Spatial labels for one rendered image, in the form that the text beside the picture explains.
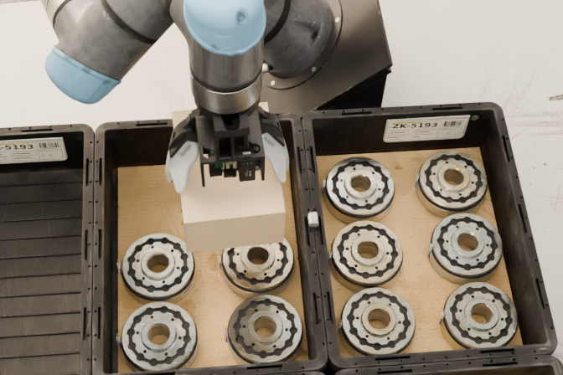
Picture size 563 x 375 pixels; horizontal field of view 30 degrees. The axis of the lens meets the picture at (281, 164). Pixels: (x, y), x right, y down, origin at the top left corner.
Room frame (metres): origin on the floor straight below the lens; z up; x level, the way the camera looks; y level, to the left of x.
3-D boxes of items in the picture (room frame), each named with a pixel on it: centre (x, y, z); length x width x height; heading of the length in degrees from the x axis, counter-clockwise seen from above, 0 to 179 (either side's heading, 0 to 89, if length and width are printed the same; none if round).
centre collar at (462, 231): (0.72, -0.27, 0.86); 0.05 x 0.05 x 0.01
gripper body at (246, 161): (0.65, 0.06, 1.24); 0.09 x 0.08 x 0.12; 11
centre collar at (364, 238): (0.70, -0.13, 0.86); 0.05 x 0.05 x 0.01
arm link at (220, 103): (0.65, 0.06, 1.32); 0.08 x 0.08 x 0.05
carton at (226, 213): (0.68, 0.07, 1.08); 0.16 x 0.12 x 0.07; 11
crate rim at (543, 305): (0.71, -0.20, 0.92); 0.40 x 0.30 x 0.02; 7
